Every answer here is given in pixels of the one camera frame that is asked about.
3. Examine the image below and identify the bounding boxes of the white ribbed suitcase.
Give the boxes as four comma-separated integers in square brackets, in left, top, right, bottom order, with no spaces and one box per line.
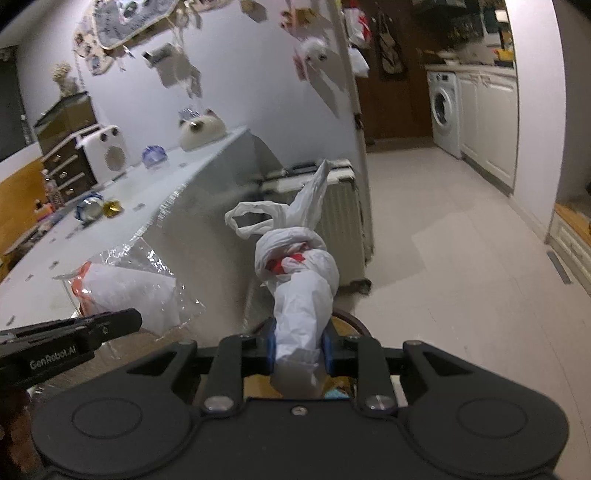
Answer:
[260,159,372,295]

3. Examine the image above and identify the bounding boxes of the wall mounted clear shelf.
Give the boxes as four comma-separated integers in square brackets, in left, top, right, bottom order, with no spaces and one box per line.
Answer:
[142,43,177,68]

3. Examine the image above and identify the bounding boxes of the crushed blue can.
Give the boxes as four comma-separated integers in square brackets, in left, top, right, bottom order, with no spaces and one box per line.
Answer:
[75,192,104,225]

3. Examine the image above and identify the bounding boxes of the person left hand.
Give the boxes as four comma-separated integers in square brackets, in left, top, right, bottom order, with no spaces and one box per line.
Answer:
[1,390,42,479]

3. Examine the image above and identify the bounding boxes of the glass fish tank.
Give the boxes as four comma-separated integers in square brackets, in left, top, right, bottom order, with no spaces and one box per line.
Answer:
[33,91,97,154]

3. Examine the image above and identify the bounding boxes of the white plush sheep toy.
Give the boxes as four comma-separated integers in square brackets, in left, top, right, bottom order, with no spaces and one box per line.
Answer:
[301,37,329,65]

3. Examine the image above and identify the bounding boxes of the knotted white plastic bag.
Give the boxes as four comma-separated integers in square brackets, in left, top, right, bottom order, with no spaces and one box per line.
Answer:
[224,160,339,398]

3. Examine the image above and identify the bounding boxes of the cat shaped ceramic holder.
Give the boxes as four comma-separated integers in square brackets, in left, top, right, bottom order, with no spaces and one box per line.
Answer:
[178,109,228,152]

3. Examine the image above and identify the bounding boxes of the white space heater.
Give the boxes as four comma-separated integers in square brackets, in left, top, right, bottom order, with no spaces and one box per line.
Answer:
[77,125,130,185]

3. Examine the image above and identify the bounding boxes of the black drawer organizer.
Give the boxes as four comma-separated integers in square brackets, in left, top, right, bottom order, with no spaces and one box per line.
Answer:
[42,124,100,204]

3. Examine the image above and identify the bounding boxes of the white washing machine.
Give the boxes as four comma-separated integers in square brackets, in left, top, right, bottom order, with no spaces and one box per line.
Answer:
[427,71,461,159]

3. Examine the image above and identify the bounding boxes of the blue tissue pack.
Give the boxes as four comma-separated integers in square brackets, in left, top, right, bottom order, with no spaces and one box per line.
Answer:
[141,145,168,169]

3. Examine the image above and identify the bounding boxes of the standing water bottle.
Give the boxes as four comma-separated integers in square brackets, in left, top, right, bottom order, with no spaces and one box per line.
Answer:
[42,169,64,211]

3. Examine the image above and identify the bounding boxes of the white kitchen cabinets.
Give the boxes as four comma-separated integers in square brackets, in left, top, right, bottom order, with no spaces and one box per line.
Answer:
[458,71,518,192]

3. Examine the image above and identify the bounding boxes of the clear bag with orange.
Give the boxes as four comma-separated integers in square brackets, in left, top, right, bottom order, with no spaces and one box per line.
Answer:
[53,238,205,337]

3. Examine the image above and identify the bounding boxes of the gold foil wrapper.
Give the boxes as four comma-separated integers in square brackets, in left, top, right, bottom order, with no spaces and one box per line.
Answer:
[102,200,124,218]

